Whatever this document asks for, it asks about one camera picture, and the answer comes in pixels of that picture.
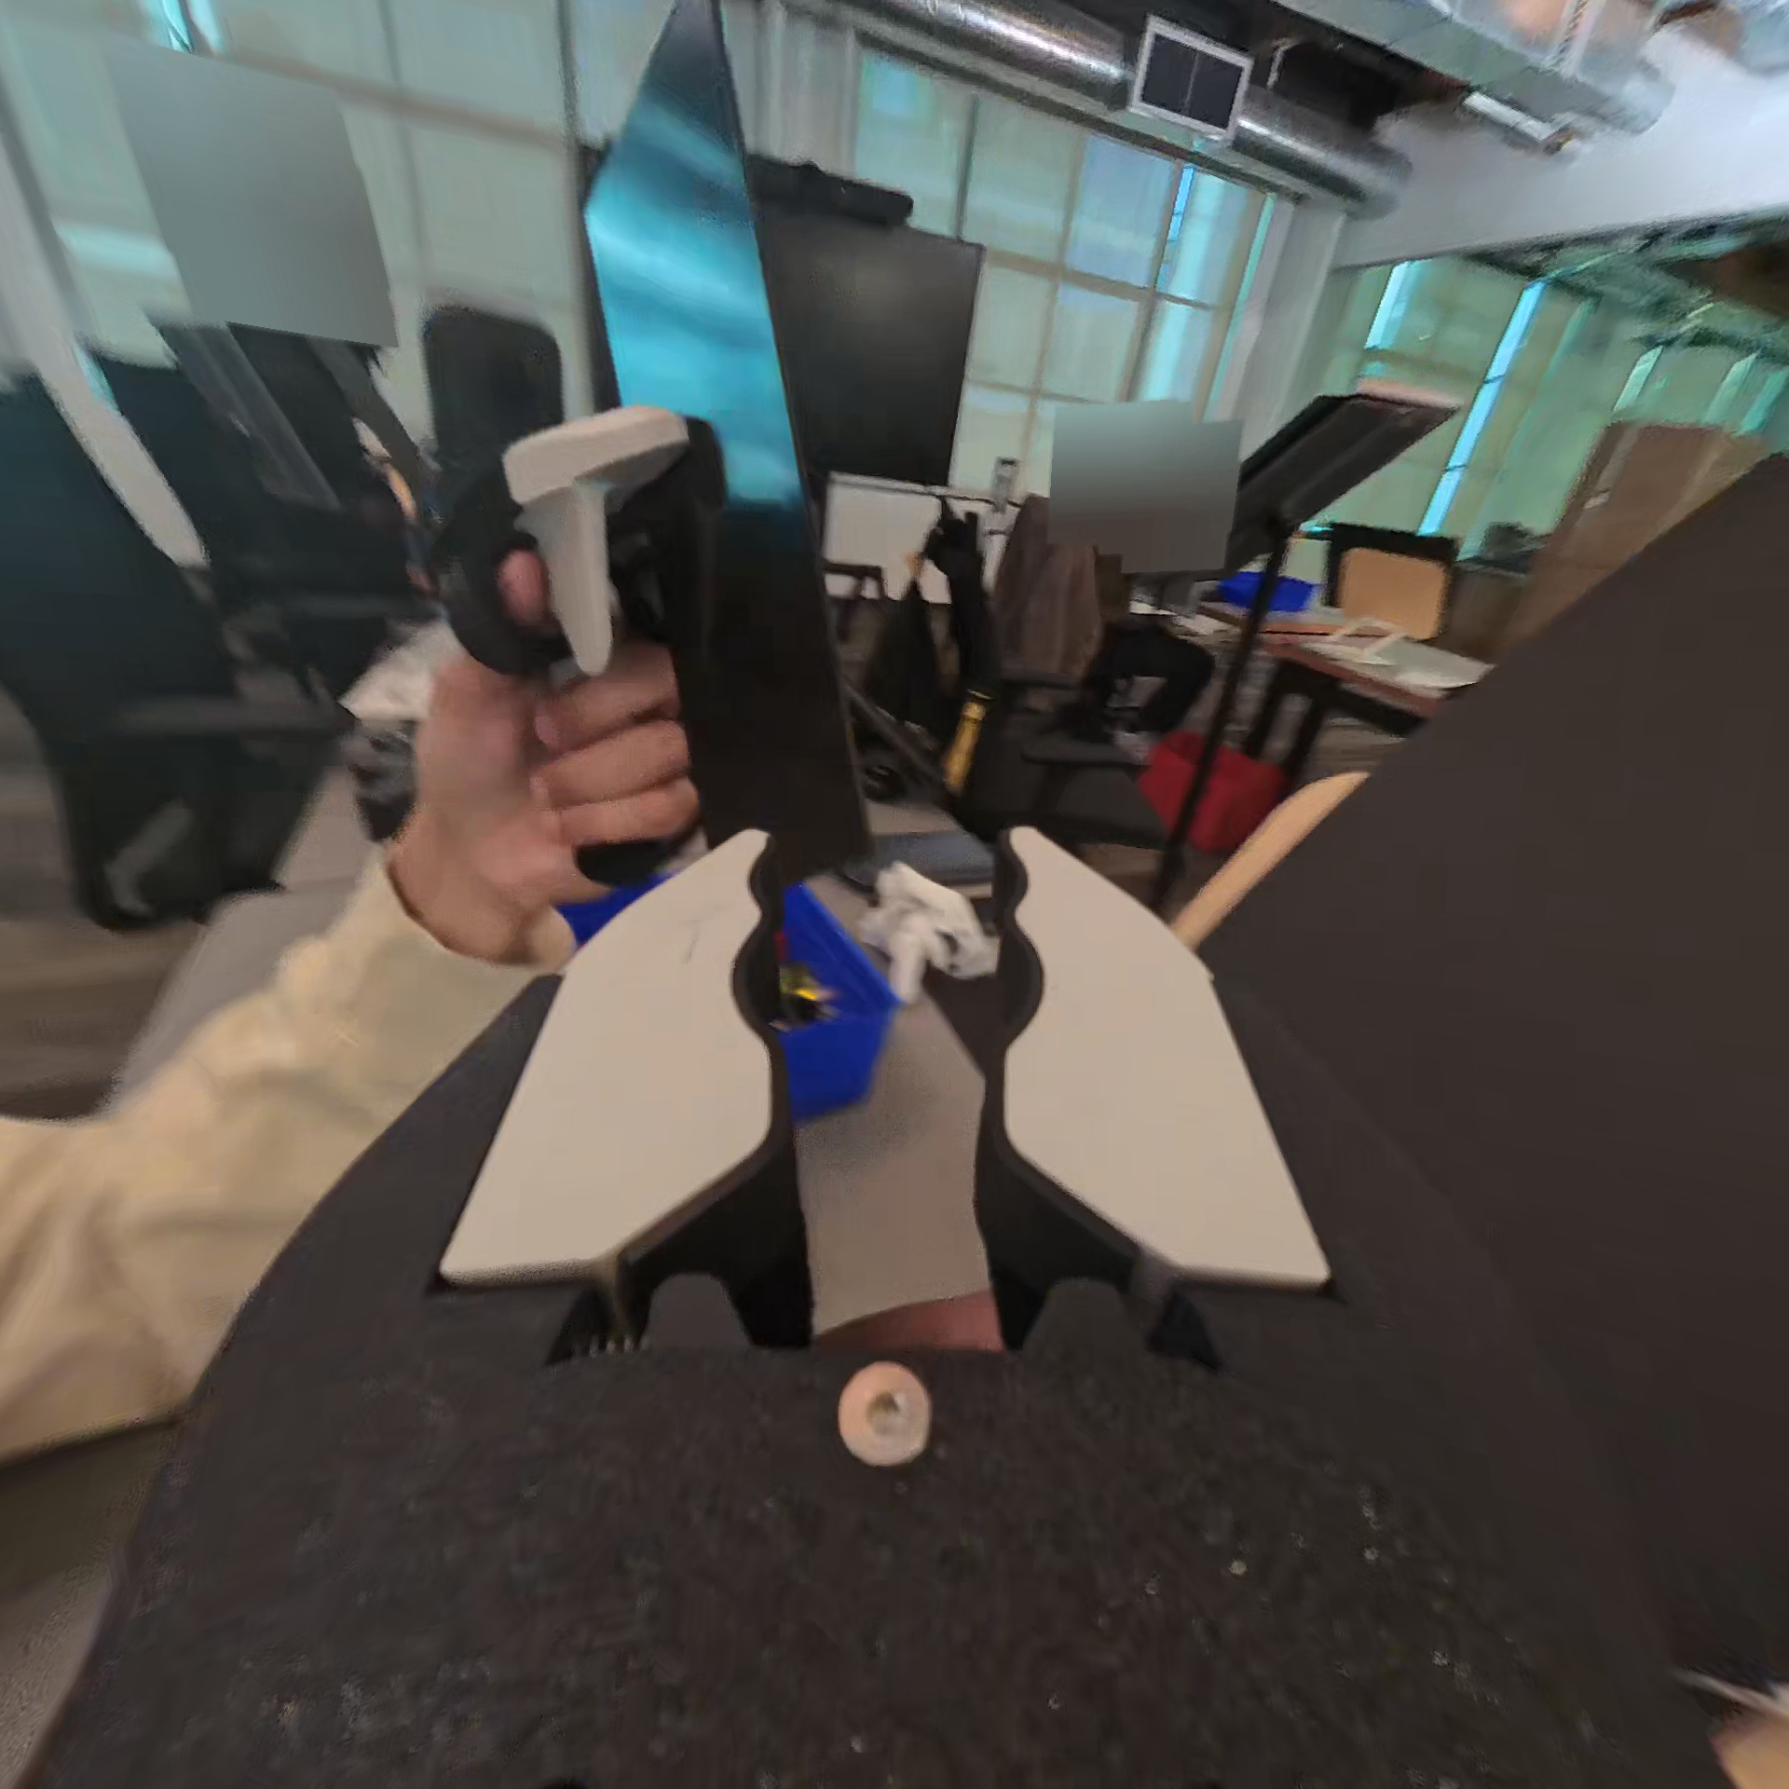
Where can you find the brown hanging jacket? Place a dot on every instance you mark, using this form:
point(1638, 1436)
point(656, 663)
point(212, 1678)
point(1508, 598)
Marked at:
point(1049, 586)

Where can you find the wooden table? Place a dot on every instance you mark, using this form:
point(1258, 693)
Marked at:
point(1398, 666)

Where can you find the black chair with wooden back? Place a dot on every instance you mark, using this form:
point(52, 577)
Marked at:
point(1391, 586)

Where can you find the black glossy panel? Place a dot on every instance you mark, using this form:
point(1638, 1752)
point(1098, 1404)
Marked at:
point(699, 280)

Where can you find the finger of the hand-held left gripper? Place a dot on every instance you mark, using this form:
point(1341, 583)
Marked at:
point(600, 448)

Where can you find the silver duct with vents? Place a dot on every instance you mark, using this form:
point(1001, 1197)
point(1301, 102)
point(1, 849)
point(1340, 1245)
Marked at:
point(1314, 154)

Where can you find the blue plastic bin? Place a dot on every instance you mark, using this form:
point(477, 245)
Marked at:
point(840, 1062)

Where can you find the white crumpled glove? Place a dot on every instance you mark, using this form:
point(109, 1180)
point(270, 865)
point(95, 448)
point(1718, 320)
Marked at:
point(929, 928)

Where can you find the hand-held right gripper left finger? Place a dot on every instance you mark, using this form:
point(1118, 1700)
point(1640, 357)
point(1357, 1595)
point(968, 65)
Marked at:
point(629, 1104)

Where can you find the black board with wooden rim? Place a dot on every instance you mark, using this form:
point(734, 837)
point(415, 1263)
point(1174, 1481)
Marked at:
point(1537, 978)

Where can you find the distant blue bins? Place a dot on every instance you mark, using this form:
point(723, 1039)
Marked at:
point(1266, 591)

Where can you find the grey desk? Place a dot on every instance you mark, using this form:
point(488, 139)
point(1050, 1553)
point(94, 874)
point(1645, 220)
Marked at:
point(895, 1188)

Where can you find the black monitor on arm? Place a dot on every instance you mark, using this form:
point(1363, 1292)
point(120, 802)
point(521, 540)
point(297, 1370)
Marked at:
point(1328, 448)

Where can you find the person's left hand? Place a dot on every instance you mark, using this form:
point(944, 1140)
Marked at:
point(475, 810)

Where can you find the red bin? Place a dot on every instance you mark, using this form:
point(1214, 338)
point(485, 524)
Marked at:
point(1229, 797)

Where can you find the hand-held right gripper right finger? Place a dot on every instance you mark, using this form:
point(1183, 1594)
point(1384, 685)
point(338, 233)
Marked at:
point(1159, 1118)

